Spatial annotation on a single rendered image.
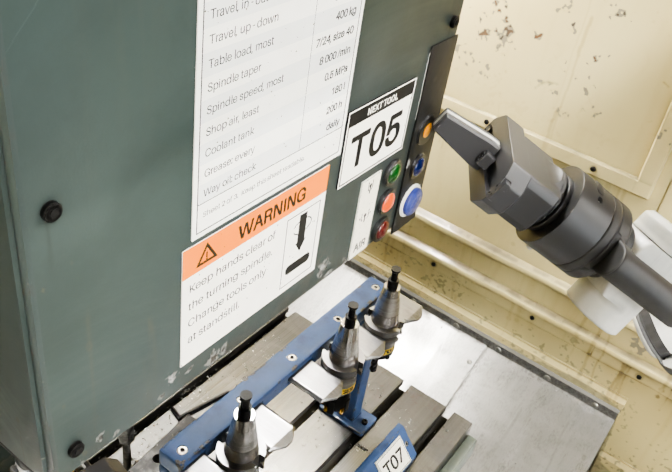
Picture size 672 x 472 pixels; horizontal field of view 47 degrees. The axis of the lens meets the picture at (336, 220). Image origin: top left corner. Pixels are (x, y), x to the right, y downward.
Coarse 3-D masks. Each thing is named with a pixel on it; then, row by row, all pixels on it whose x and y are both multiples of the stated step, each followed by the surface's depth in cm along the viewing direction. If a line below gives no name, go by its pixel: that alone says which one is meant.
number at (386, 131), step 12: (396, 108) 64; (384, 120) 63; (396, 120) 65; (372, 132) 62; (384, 132) 64; (396, 132) 66; (372, 144) 63; (384, 144) 65; (396, 144) 67; (372, 156) 64
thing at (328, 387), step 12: (312, 360) 112; (300, 372) 110; (312, 372) 110; (324, 372) 110; (300, 384) 108; (312, 384) 108; (324, 384) 108; (336, 384) 109; (312, 396) 107; (324, 396) 107; (336, 396) 107
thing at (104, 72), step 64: (0, 0) 30; (64, 0) 33; (128, 0) 36; (192, 0) 39; (384, 0) 55; (448, 0) 63; (0, 64) 32; (64, 64) 34; (128, 64) 37; (192, 64) 41; (384, 64) 59; (0, 128) 34; (64, 128) 36; (128, 128) 39; (192, 128) 44; (0, 192) 36; (64, 192) 38; (128, 192) 42; (0, 256) 38; (64, 256) 40; (128, 256) 44; (320, 256) 65; (0, 320) 41; (64, 320) 42; (128, 320) 47; (256, 320) 61; (0, 384) 45; (64, 384) 45; (128, 384) 50; (64, 448) 47
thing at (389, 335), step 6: (366, 318) 119; (402, 318) 120; (366, 324) 118; (372, 324) 118; (402, 324) 120; (372, 330) 118; (378, 330) 117; (384, 330) 118; (390, 330) 118; (396, 330) 118; (378, 336) 118; (384, 336) 117; (390, 336) 118; (396, 336) 119; (390, 342) 119
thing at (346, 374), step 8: (328, 352) 112; (360, 352) 113; (328, 360) 111; (360, 360) 112; (328, 368) 110; (336, 368) 110; (344, 368) 110; (352, 368) 110; (360, 368) 113; (344, 376) 110; (352, 376) 111
